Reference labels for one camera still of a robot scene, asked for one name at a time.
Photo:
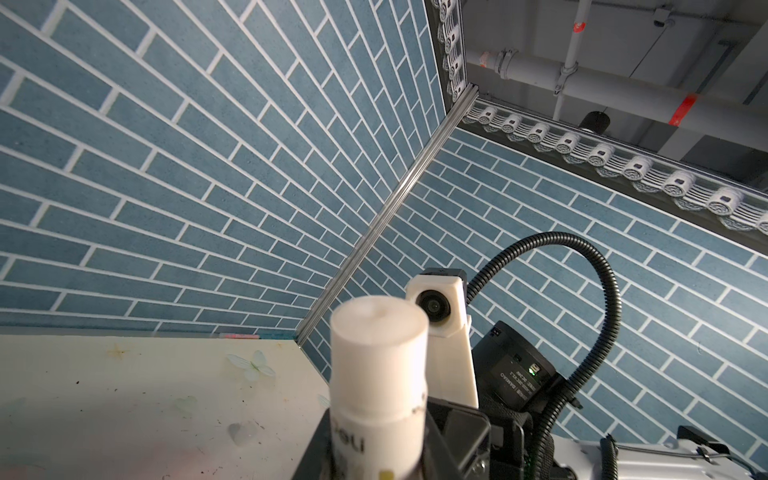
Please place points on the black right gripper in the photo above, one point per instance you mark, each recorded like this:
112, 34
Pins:
484, 444

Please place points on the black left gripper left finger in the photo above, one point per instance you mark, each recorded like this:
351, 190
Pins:
317, 460

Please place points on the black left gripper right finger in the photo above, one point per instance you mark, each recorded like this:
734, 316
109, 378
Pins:
437, 462

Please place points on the white glue stick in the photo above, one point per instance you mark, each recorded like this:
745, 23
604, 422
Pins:
378, 388

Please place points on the white lace trim strip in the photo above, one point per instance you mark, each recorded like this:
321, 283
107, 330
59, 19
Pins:
688, 189

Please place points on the grey ceiling pipe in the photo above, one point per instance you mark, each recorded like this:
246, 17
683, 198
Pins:
712, 116

